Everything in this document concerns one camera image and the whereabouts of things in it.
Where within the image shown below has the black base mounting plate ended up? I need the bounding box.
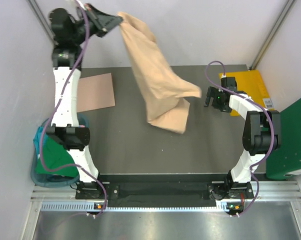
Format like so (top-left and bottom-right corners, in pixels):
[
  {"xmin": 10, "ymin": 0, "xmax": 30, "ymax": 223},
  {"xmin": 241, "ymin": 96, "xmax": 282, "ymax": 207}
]
[{"xmin": 75, "ymin": 173, "xmax": 254, "ymax": 209}]

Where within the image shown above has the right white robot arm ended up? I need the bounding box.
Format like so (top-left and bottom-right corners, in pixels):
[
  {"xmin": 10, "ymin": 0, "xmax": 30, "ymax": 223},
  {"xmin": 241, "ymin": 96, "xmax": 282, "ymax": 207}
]
[{"xmin": 204, "ymin": 75, "xmax": 281, "ymax": 198}]

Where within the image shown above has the corner aluminium post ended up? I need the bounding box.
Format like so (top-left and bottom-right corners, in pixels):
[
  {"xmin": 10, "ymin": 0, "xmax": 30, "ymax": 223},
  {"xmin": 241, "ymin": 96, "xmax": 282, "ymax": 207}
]
[
  {"xmin": 26, "ymin": 0, "xmax": 74, "ymax": 73},
  {"xmin": 248, "ymin": 0, "xmax": 297, "ymax": 71}
]

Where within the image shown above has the aluminium frame rail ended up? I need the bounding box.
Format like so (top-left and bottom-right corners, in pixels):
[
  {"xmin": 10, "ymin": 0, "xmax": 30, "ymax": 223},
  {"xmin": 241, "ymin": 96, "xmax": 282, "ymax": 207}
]
[{"xmin": 21, "ymin": 175, "xmax": 301, "ymax": 240}]

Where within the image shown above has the teal plastic basket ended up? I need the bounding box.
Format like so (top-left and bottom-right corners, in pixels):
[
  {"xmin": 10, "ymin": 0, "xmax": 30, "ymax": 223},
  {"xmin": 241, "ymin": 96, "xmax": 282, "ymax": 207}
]
[{"xmin": 30, "ymin": 122, "xmax": 80, "ymax": 188}]

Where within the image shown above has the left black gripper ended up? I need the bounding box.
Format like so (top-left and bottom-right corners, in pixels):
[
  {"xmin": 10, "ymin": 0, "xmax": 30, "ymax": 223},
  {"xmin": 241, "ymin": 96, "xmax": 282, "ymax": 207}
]
[{"xmin": 71, "ymin": 2, "xmax": 124, "ymax": 45}]

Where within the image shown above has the left corner aluminium post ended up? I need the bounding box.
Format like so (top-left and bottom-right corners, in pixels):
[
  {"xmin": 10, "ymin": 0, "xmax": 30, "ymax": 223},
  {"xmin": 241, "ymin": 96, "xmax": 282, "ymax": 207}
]
[{"xmin": 26, "ymin": 0, "xmax": 74, "ymax": 73}]

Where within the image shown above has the beige t-shirt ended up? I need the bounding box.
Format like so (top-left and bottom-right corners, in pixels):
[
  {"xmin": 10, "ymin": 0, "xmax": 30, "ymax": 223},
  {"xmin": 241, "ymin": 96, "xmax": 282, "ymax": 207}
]
[{"xmin": 118, "ymin": 12, "xmax": 202, "ymax": 134}]

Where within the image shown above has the green t-shirt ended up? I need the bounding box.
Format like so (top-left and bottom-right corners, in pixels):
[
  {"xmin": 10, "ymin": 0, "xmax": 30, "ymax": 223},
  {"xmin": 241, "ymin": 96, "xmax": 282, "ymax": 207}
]
[{"xmin": 34, "ymin": 137, "xmax": 79, "ymax": 178}]

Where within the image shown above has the right corner aluminium post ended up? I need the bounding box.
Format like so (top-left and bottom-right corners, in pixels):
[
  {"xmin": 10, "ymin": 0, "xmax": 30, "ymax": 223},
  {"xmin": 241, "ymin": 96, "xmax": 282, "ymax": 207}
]
[{"xmin": 248, "ymin": 0, "xmax": 297, "ymax": 71}]

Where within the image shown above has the green panel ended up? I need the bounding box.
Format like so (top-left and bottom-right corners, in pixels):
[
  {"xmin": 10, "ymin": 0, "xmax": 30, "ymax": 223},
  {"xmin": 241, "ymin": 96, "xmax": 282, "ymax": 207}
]
[{"xmin": 266, "ymin": 98, "xmax": 301, "ymax": 180}]

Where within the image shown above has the yellow board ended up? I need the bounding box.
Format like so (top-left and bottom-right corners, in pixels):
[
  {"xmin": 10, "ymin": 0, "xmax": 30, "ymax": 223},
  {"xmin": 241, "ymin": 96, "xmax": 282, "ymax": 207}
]
[{"xmin": 219, "ymin": 70, "xmax": 275, "ymax": 119}]

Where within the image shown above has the pink cardboard board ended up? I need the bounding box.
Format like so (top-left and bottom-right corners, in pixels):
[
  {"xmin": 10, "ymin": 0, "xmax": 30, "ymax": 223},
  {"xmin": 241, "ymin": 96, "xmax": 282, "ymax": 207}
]
[{"xmin": 77, "ymin": 73, "xmax": 116, "ymax": 113}]

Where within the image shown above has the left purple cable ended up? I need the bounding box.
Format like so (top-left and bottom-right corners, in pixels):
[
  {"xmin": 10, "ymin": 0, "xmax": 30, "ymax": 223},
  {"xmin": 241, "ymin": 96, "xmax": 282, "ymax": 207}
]
[{"xmin": 38, "ymin": 0, "xmax": 109, "ymax": 218}]

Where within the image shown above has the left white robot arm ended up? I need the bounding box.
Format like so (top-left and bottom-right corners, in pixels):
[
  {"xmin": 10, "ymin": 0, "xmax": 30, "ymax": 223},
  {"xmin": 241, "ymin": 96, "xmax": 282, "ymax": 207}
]
[{"xmin": 44, "ymin": 0, "xmax": 123, "ymax": 199}]

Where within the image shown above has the blue t-shirt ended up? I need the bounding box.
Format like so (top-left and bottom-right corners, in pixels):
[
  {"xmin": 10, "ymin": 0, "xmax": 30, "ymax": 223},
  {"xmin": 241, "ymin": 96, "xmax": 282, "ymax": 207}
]
[{"xmin": 33, "ymin": 126, "xmax": 48, "ymax": 161}]

